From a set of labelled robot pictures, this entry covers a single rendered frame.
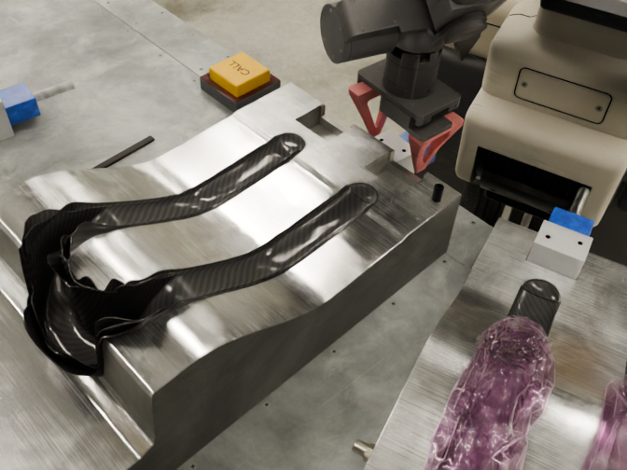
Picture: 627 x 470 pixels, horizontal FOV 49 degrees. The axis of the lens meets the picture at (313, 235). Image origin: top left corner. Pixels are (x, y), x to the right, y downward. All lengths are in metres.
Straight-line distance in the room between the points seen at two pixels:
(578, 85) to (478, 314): 0.41
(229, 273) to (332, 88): 1.79
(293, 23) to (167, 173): 2.01
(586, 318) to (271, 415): 0.31
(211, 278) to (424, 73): 0.31
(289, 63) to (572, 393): 2.02
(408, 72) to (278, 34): 1.93
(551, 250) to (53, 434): 0.48
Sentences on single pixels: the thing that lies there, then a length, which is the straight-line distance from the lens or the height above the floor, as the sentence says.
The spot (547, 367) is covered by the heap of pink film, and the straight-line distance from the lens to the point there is 0.60.
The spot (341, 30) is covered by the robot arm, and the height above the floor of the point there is 1.03.
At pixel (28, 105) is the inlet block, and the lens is 0.96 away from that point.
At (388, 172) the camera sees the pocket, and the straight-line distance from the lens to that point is 0.77.
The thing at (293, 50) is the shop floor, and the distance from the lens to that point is 2.56.
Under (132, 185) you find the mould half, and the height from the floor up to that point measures 0.90.
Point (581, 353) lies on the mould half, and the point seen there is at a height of 0.86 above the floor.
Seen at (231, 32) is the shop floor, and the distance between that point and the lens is 2.66.
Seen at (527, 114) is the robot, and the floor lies 0.80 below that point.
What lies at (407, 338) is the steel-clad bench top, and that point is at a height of 0.80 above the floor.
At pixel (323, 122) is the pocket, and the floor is 0.87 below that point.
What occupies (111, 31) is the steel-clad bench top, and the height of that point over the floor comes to 0.80.
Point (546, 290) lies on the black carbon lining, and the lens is 0.71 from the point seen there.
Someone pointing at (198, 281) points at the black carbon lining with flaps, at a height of 0.91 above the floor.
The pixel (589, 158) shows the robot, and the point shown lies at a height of 0.79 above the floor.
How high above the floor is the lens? 1.38
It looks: 48 degrees down
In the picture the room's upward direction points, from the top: 3 degrees clockwise
